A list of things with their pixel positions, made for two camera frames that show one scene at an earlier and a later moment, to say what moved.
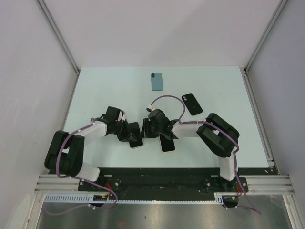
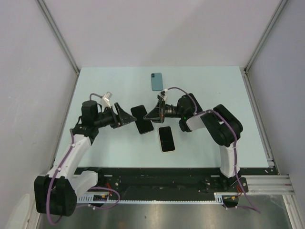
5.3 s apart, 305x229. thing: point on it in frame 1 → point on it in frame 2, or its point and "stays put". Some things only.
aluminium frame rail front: x=269 y=184 stays put
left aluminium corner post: x=58 y=36 stays put
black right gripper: x=145 y=132 → x=157 y=114
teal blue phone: x=157 y=81 stays put
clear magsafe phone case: x=136 y=144 → x=143 y=125
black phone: x=167 y=145 stays put
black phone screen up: x=136 y=131 → x=144 y=125
